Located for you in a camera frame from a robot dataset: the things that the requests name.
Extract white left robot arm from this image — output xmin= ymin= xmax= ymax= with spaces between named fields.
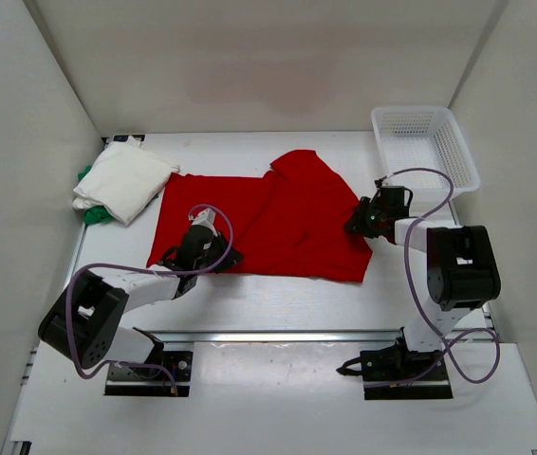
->
xmin=38 ymin=225 xmax=244 ymax=371

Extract green t-shirt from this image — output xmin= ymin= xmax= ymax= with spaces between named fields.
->
xmin=72 ymin=165 xmax=114 ymax=226

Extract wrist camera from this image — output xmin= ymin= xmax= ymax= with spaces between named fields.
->
xmin=189 ymin=208 xmax=216 ymax=232
xmin=374 ymin=175 xmax=392 ymax=190

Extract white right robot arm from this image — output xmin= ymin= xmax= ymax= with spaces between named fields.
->
xmin=344 ymin=186 xmax=501 ymax=379

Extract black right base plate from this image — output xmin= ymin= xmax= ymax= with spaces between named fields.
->
xmin=336 ymin=345 xmax=454 ymax=401

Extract red t-shirt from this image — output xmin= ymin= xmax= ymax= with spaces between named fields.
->
xmin=147 ymin=150 xmax=372 ymax=283

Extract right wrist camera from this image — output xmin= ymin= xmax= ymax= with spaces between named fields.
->
xmin=374 ymin=175 xmax=392 ymax=190

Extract white t-shirt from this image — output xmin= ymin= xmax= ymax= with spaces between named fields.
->
xmin=92 ymin=140 xmax=180 ymax=226

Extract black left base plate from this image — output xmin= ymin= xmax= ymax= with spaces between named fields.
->
xmin=104 ymin=343 xmax=194 ymax=398

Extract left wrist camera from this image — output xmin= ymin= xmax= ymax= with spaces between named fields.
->
xmin=189 ymin=208 xmax=216 ymax=232

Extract dark table label sticker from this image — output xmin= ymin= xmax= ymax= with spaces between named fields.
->
xmin=112 ymin=134 xmax=145 ymax=142

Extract white plastic laundry basket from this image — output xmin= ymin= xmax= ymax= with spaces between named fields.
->
xmin=371 ymin=105 xmax=480 ymax=199

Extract aluminium rail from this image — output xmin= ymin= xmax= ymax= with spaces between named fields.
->
xmin=153 ymin=330 xmax=399 ymax=343

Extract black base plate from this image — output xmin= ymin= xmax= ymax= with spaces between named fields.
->
xmin=104 ymin=343 xmax=194 ymax=398
xmin=336 ymin=345 xmax=454 ymax=401

